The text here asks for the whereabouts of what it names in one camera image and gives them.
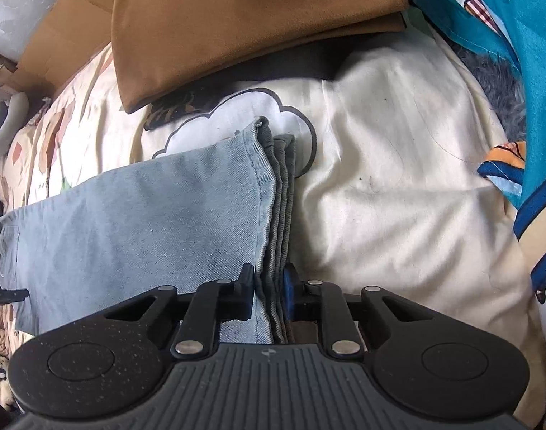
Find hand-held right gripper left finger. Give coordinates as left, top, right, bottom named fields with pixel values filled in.
left=103, top=263, right=256, bottom=360

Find grey wrapped mattress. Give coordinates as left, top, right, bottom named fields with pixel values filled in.
left=0, top=0, right=76, bottom=61

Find flattened cardboard sheet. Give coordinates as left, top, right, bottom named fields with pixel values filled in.
left=0, top=0, right=121, bottom=99

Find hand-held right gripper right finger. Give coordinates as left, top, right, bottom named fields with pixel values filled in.
left=283, top=263, right=435, bottom=359

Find teal printed blanket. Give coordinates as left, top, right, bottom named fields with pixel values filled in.
left=385, top=0, right=546, bottom=430

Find grey neck pillow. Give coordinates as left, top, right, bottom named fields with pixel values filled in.
left=0, top=92, right=29, bottom=157

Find cream bear printed blanket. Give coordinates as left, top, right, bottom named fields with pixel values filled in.
left=0, top=22, right=546, bottom=413

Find brown folded cloth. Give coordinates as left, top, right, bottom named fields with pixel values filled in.
left=110, top=0, right=410, bottom=115

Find light blue drawstring pants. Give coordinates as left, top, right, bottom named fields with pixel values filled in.
left=0, top=119, right=276, bottom=345

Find grey fluffy cloth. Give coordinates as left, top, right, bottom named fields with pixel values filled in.
left=452, top=45, right=529, bottom=144

